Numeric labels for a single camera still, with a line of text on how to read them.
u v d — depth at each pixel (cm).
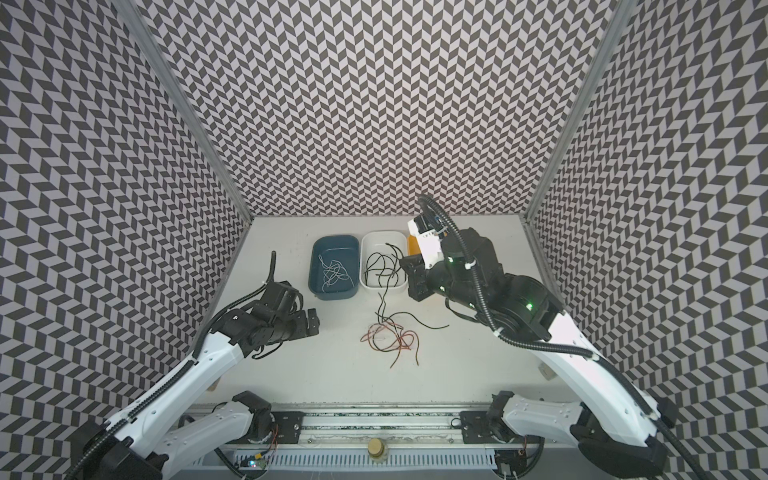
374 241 106
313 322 73
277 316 59
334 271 100
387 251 109
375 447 59
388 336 88
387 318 88
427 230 47
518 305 38
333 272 101
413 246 48
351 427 74
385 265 104
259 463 66
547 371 80
